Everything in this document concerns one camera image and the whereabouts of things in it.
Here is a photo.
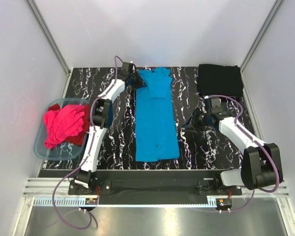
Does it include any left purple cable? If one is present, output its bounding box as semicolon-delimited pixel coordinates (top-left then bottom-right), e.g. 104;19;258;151
53;55;125;231

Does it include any aluminium rail frame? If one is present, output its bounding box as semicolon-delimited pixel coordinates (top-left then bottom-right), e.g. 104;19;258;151
23;178;289;208

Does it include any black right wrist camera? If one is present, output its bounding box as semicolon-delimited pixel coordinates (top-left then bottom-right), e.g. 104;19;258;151
206;97;227;115

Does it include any blue t shirt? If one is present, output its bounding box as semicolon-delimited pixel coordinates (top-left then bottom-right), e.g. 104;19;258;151
135;67;180;162

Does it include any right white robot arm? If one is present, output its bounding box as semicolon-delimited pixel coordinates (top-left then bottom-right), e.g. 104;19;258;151
182;108;283;193

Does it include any clear blue plastic basket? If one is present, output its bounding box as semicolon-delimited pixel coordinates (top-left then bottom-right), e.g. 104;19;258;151
33;98;89;161

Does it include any pink t shirt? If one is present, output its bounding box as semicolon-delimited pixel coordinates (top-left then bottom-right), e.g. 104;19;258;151
43;104;86;149

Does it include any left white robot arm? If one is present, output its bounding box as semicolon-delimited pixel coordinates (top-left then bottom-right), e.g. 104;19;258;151
69;62;146;194

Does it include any folded black t shirt stack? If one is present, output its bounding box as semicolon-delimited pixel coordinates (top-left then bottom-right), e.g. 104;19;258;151
197;64;244;97

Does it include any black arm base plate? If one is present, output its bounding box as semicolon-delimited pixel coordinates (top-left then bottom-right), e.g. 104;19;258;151
68;170;242;196

